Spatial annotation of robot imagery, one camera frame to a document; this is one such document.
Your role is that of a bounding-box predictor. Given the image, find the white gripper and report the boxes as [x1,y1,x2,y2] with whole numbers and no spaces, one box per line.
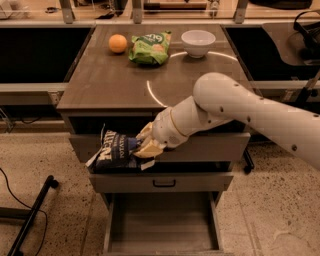
[134,107,188,158]

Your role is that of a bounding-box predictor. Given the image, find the blue chip bag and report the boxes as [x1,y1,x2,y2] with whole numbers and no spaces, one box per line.
[86,127,155,173]

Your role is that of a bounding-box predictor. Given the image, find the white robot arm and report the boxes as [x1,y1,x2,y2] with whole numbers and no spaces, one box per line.
[135,72,320,169]

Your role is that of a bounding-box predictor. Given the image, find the middle drawer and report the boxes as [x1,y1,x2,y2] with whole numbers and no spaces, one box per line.
[89,172,233,193]

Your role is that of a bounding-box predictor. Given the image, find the drawer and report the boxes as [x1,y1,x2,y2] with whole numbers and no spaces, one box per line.
[103,192,223,256]
[89,172,233,193]
[69,133,250,163]

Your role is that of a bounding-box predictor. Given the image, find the grey drawer cabinet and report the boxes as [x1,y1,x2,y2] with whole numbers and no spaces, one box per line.
[55,23,262,256]

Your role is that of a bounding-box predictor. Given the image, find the top drawer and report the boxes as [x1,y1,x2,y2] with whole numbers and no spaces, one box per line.
[69,133,250,163]

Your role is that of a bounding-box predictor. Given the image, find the bottom drawer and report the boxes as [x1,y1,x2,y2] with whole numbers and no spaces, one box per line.
[103,192,223,256]

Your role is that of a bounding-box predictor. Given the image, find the green chip bag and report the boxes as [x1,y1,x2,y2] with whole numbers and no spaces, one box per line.
[129,31,171,65]

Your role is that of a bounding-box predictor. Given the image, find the orange fruit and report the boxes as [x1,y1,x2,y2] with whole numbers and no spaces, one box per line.
[108,34,127,53]

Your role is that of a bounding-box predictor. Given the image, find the black caster leg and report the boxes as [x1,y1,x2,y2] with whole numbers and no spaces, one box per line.
[243,149,255,174]

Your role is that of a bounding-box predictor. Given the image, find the white bowl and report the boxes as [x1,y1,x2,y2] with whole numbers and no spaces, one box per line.
[181,30,216,58]

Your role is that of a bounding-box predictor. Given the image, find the black floor stand bar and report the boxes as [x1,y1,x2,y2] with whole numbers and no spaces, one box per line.
[0,175,59,256]

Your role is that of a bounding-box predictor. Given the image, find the black floor cable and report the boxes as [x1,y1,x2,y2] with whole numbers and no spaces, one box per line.
[0,167,48,256]

